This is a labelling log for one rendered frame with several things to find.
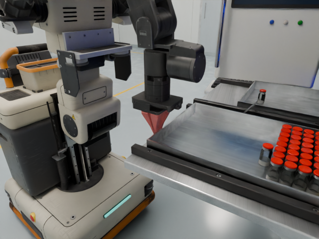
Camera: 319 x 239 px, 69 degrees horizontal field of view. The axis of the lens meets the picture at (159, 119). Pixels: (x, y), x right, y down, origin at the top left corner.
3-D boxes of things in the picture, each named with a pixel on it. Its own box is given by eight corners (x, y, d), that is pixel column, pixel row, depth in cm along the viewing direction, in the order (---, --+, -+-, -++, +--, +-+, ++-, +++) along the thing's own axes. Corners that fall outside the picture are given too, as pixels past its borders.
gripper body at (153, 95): (169, 114, 48) (170, 80, 45) (130, 105, 53) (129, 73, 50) (183, 105, 53) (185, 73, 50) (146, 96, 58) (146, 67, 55)
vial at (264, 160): (270, 162, 49) (275, 144, 47) (268, 168, 48) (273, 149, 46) (259, 159, 50) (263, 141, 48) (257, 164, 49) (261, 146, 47)
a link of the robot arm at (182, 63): (161, 11, 48) (135, 16, 42) (212, 12, 42) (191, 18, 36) (163, 67, 54) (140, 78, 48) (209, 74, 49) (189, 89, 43)
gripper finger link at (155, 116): (157, 144, 53) (158, 106, 49) (133, 135, 56) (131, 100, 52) (172, 132, 58) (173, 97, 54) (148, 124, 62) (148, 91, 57)
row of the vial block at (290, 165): (298, 144, 56) (303, 127, 54) (290, 189, 42) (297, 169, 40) (288, 142, 57) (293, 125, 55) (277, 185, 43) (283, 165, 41)
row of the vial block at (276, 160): (288, 142, 57) (293, 125, 55) (276, 185, 43) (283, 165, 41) (278, 139, 58) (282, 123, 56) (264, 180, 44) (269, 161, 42)
